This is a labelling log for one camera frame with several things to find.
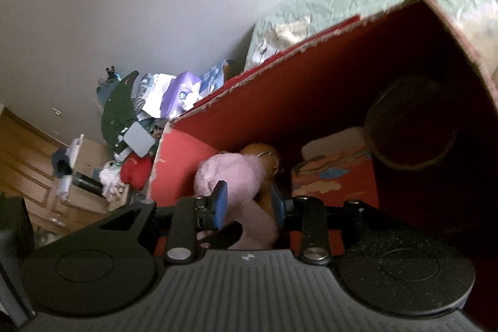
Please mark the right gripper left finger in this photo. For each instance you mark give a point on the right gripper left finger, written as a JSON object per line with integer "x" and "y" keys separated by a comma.
{"x": 197, "y": 224}

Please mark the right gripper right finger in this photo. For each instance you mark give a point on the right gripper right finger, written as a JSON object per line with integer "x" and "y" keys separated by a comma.
{"x": 312, "y": 229}

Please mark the pink bear plush toy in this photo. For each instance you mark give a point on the pink bear plush toy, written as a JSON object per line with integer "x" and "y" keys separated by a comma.
{"x": 243, "y": 175}

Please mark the brown bear toy in box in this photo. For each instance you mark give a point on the brown bear toy in box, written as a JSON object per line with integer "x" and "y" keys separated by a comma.
{"x": 270, "y": 160}

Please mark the red plush ball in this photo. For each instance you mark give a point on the red plush ball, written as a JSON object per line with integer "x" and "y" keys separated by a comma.
{"x": 135, "y": 171}

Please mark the purple tissue pack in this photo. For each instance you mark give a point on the purple tissue pack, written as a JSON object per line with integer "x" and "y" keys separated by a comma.
{"x": 180, "y": 96}

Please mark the red cardboard box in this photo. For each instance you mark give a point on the red cardboard box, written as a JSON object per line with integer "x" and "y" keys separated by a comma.
{"x": 328, "y": 84}

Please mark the dark green cloth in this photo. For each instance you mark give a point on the dark green cloth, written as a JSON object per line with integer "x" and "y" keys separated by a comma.
{"x": 118, "y": 113}

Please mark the blue checked box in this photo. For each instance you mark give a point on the blue checked box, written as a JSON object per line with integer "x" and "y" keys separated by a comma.
{"x": 215, "y": 78}

